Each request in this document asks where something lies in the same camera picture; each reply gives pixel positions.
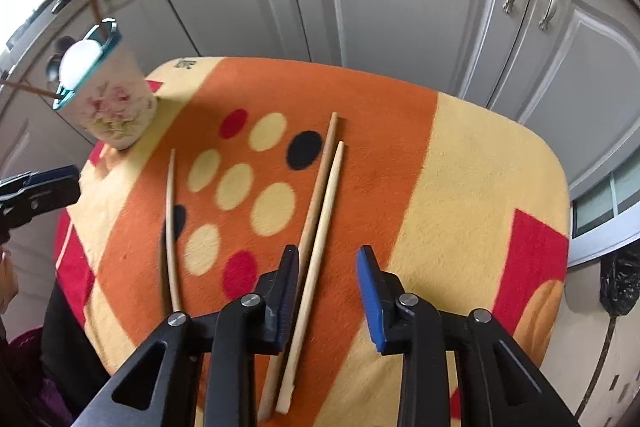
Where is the white glass door cabinet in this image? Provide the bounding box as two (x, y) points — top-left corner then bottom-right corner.
(568, 150), (639, 268)

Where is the white gloved left hand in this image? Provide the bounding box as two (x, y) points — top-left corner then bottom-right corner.
(0, 248), (20, 314)

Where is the teal rim floral utensil cup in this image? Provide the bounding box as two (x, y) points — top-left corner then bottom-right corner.
(52, 18), (157, 150)

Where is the black garbage bag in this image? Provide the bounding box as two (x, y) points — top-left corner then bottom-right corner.
(599, 249), (639, 317)

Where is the light wooden chopstick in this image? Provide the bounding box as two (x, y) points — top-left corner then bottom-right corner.
(165, 148), (182, 312)
(257, 112), (338, 425)
(276, 141), (345, 415)

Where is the dark brown wooden chopstick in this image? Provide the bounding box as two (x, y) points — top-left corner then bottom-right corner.
(0, 80), (63, 100)

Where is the orange yellow patterned mat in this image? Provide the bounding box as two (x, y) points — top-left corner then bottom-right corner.
(54, 57), (568, 426)

